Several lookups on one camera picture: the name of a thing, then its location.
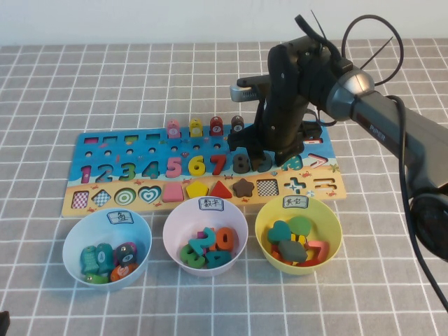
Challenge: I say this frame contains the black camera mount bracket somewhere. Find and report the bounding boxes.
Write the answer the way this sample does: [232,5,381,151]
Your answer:
[236,75,272,89]

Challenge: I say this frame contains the pink wooden greater-than sign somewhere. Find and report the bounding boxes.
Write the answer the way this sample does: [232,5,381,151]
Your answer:
[303,240,330,263]

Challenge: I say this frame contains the pink wooden number five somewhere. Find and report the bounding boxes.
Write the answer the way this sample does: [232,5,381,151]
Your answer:
[165,155,183,179]

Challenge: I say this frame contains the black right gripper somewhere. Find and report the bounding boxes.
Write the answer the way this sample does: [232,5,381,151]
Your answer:
[227,43,323,173]

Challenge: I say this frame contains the yellow plastic bowl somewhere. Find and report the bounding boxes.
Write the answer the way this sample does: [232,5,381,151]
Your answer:
[254,195,342,276]

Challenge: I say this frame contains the orange wooden number ten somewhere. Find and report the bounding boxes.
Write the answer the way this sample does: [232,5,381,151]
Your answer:
[209,227,235,252]

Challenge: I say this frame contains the black camera cable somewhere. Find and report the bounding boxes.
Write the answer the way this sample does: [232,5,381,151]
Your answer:
[293,13,448,307]

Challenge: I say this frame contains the teal wooden fish four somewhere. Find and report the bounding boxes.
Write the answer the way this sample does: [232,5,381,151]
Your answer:
[95,243,113,274]

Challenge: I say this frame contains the brown wooden star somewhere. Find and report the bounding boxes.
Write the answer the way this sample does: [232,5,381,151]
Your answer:
[232,177,256,199]

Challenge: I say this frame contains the red wooden number seven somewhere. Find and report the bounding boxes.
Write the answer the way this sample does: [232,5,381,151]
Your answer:
[209,153,228,176]

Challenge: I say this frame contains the orange wooden shape piece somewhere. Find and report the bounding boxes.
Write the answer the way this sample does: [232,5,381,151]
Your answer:
[271,244,291,265]

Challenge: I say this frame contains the yellow wooden number six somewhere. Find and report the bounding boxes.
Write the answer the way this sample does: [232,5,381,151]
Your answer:
[188,155,207,177]

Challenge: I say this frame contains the teal patterned wooden fish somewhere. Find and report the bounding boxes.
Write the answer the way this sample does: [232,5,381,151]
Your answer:
[80,246,98,276]

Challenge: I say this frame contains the red wooden triangle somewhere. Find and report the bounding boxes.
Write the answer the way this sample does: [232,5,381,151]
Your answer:
[209,180,234,200]

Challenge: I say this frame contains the dark grey wooden number nine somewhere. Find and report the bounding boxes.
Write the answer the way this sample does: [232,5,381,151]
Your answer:
[257,153,278,173]

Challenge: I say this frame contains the orange wooden fish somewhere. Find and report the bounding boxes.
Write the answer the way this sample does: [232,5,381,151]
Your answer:
[110,262,139,283]

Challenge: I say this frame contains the grey wooden diamond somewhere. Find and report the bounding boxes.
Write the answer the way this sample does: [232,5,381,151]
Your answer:
[278,240,309,263]

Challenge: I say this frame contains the grey wooden fish nine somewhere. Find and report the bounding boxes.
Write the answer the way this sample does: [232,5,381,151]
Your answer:
[113,243,137,267]

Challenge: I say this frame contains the black zip tie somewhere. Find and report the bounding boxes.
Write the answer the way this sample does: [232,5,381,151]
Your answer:
[310,10,332,45]
[362,36,398,71]

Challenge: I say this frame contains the brown wooden number eight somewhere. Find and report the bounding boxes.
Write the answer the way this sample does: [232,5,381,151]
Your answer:
[233,150,251,175]

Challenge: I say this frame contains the paper label on blue bowl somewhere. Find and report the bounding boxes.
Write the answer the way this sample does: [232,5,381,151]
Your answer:
[106,209,134,225]

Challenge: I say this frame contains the pink wooden trapezoid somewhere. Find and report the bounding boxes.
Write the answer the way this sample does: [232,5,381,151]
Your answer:
[161,183,186,203]

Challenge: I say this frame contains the green wooden circle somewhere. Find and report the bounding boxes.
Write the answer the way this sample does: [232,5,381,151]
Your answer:
[287,216,312,238]

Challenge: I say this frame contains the green wooden number three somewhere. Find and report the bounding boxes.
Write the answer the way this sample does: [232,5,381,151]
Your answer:
[180,244,207,270]

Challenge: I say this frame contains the yellow wooden pentagon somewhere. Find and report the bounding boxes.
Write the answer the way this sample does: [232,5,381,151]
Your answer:
[185,181,210,200]

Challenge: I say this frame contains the red fish peg seven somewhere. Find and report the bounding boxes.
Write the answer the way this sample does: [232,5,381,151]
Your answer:
[209,116,224,137]

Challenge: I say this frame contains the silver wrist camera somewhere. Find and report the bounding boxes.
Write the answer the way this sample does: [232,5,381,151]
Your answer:
[230,83,269,103]

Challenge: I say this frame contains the teal wooden number two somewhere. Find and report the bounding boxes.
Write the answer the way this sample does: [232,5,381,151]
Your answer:
[188,227,216,255]

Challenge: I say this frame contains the paper label on yellow bowl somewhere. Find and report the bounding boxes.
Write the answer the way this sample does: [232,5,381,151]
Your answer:
[281,196,309,210]

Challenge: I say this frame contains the paper label on pink bowl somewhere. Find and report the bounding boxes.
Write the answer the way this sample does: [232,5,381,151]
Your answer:
[198,197,225,213]

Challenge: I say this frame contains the pink plastic bowl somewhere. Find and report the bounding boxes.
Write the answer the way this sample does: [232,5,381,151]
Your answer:
[162,197,249,277]

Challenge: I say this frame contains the grey checked tablecloth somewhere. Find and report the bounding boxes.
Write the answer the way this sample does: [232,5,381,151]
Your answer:
[0,36,448,336]

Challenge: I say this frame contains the blue wooden number puzzle board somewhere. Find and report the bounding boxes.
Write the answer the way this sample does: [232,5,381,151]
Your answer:
[61,120,347,218]

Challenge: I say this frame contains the teal wooden heart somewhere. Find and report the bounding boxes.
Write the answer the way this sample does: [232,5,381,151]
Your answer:
[267,220,293,245]

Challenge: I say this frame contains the brown fish peg eight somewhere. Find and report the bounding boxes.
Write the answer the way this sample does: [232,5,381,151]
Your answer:
[230,115,245,136]

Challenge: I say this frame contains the light blue plastic bowl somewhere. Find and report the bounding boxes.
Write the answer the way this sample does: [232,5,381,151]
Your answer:
[62,209,153,293]

